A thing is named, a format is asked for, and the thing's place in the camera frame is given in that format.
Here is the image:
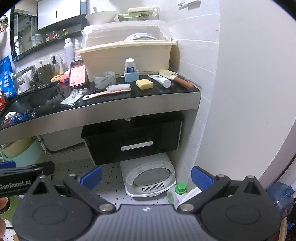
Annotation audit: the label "wooden-handled white brush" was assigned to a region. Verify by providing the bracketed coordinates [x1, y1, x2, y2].
[82, 84, 132, 101]

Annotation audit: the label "white floor appliance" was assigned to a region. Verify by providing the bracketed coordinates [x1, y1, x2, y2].
[120, 152, 177, 197]

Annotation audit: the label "yellow sponge block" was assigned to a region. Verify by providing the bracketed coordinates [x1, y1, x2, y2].
[135, 78, 154, 89]

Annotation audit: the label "blue printed bag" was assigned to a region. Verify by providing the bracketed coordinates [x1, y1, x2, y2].
[0, 55, 16, 98]

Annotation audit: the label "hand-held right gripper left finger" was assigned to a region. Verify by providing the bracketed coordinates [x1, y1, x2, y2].
[24, 166, 116, 214]

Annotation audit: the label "smartphone in clear case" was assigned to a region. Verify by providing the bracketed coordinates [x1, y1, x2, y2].
[69, 59, 88, 88]

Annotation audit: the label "black sink counter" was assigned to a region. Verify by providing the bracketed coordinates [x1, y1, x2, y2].
[0, 75, 201, 139]

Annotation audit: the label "clear plastic packet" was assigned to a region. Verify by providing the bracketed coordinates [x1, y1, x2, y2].
[60, 89, 89, 107]

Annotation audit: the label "clear tape roll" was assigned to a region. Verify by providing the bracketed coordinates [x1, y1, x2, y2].
[93, 71, 116, 89]

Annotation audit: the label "light blue box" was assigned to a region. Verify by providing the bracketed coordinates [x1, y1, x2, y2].
[124, 70, 140, 82]

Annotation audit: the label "white mug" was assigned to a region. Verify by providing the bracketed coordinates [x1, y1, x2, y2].
[18, 70, 33, 92]

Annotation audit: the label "mint green bucket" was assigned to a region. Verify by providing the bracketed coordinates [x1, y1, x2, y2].
[0, 137, 43, 168]

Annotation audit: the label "small white nozzle bottle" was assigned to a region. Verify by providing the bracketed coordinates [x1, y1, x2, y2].
[60, 57, 69, 74]

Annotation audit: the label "bristle brush with white handle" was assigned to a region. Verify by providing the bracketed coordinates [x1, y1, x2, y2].
[158, 69, 194, 90]

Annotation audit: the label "clear spray bottle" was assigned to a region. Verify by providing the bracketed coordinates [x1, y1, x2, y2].
[73, 39, 83, 56]

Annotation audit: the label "tall white bottle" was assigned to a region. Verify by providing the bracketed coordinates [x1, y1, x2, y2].
[64, 37, 75, 68]

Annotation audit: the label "white bottle with blue label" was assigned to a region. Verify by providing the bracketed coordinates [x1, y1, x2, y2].
[125, 58, 135, 73]

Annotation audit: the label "white tube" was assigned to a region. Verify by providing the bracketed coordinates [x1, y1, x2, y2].
[148, 74, 172, 88]

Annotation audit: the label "stacked plates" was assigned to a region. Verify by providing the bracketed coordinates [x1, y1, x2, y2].
[123, 33, 156, 42]

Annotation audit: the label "green capped bottle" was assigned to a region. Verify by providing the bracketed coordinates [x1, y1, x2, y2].
[167, 182, 187, 205]

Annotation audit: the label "olive green mug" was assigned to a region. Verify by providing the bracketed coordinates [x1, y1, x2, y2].
[37, 65, 55, 83]

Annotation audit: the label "beige dish rack bin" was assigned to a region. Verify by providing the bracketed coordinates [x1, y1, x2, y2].
[76, 19, 178, 77]

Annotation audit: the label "blue water jug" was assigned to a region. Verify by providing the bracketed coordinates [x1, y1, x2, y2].
[266, 182, 294, 219]

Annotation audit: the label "corrugated metal hose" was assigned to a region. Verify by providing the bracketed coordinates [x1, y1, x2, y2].
[36, 136, 86, 157]

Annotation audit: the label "white bowl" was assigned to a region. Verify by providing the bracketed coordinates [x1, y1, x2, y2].
[85, 7, 118, 24]

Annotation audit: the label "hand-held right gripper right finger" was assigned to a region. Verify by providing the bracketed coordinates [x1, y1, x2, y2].
[177, 166, 269, 213]

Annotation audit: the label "wall mirror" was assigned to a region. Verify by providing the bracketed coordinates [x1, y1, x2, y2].
[9, 0, 87, 62]

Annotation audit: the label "chrome faucet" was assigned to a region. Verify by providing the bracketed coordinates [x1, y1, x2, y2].
[11, 66, 39, 86]

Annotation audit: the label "orange and purple packet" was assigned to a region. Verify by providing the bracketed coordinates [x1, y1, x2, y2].
[59, 71, 71, 85]

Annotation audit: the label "green lidded food container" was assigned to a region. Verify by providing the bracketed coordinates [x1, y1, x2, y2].
[118, 6, 160, 22]

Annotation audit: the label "black drawer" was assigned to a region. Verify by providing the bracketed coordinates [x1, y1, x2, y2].
[81, 118, 184, 166]

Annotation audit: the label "person's left hand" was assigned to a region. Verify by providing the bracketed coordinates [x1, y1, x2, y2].
[0, 197, 10, 235]

